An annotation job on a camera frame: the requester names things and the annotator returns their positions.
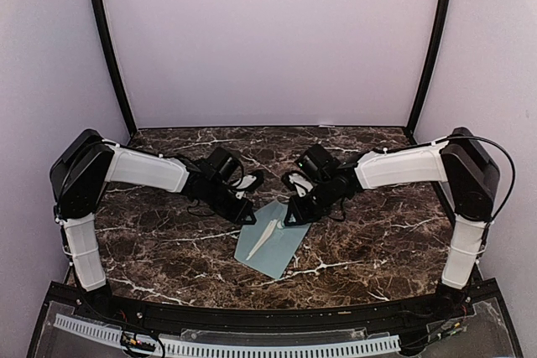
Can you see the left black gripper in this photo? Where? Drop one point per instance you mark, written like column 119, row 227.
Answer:
column 238, row 213

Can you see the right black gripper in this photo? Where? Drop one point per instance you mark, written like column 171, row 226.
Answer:
column 299, row 215

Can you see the beige ornate letter paper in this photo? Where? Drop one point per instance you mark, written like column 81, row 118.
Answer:
column 267, row 233

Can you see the teal paper envelope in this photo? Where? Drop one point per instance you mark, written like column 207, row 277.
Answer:
column 274, row 256

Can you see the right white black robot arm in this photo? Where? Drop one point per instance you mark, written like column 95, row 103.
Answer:
column 478, row 172

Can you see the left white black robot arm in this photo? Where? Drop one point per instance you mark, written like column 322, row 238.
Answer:
column 80, row 176

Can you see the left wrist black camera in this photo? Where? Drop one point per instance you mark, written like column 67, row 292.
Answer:
column 248, row 183

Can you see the wrist black camera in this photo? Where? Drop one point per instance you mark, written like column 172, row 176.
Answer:
column 248, row 183
column 297, row 182

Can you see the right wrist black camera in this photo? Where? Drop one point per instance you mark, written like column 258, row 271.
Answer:
column 297, row 182

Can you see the black front rail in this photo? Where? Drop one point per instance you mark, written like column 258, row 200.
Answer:
column 404, row 315

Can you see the white slotted cable duct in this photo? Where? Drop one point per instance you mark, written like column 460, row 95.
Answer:
column 205, row 343

